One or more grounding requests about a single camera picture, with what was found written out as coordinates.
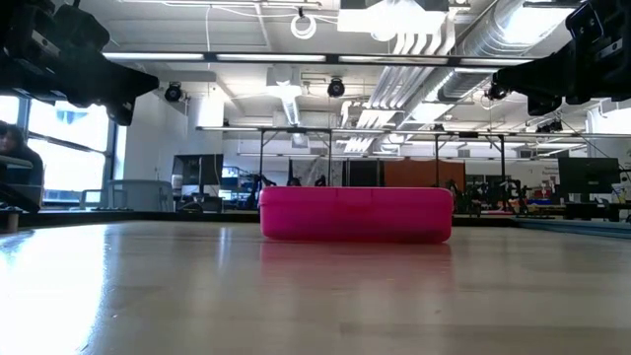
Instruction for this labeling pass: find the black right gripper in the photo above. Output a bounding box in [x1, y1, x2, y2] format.
[494, 0, 631, 117]

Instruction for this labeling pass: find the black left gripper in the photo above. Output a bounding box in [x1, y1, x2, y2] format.
[0, 0, 160, 127]

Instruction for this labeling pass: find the pink plastic supply box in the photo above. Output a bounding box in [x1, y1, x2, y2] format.
[258, 185, 455, 245]

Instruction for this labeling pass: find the black computer monitor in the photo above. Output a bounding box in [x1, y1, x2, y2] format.
[171, 153, 225, 198]
[558, 157, 621, 197]

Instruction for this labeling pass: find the person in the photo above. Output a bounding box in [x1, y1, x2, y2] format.
[0, 120, 45, 198]

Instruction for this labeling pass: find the blue mat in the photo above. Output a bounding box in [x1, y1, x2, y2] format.
[512, 216, 631, 239]

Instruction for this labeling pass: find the white ceiling light panel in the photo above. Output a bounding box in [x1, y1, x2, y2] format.
[337, 0, 448, 36]

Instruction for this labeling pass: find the black overhead beam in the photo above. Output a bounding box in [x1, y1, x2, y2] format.
[101, 50, 538, 68]

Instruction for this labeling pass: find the silver ventilation duct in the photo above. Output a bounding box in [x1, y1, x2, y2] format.
[438, 0, 578, 100]

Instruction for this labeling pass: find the orange partition wall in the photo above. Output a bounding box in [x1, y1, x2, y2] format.
[384, 158, 466, 188]

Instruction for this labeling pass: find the black background rig frame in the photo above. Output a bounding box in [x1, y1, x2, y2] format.
[196, 125, 509, 188]

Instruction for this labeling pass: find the white cable coil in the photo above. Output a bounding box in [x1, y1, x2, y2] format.
[289, 12, 318, 41]

